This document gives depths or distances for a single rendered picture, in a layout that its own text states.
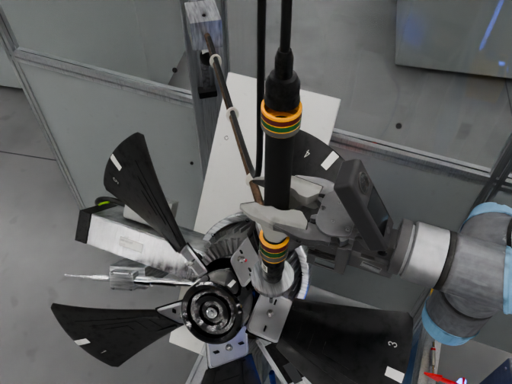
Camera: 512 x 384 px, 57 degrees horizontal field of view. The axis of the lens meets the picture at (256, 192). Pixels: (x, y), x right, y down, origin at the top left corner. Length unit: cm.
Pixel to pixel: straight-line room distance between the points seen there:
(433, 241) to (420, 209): 105
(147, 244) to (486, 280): 72
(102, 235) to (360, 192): 74
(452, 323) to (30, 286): 211
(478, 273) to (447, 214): 105
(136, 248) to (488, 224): 72
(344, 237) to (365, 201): 6
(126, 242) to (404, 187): 89
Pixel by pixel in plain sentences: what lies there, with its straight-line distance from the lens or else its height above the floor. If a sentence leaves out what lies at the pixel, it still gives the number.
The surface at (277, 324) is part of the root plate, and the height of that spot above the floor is 118.
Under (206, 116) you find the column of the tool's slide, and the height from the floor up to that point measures 108.
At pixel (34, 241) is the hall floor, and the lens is 266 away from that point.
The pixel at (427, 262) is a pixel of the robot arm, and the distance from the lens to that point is 59.
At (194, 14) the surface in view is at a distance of 113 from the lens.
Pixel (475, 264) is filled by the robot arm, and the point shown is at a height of 155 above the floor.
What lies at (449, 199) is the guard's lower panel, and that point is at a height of 86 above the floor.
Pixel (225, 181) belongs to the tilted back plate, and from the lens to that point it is 111.
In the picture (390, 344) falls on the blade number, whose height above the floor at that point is 118.
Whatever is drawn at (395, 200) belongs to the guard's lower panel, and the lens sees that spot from 163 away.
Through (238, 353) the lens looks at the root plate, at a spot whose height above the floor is 109.
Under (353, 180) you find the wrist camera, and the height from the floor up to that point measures 163.
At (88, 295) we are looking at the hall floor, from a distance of 240.
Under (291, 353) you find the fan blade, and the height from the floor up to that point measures 118.
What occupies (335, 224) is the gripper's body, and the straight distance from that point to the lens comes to 59.
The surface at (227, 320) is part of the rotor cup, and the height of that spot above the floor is 122.
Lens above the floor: 202
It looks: 51 degrees down
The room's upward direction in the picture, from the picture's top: straight up
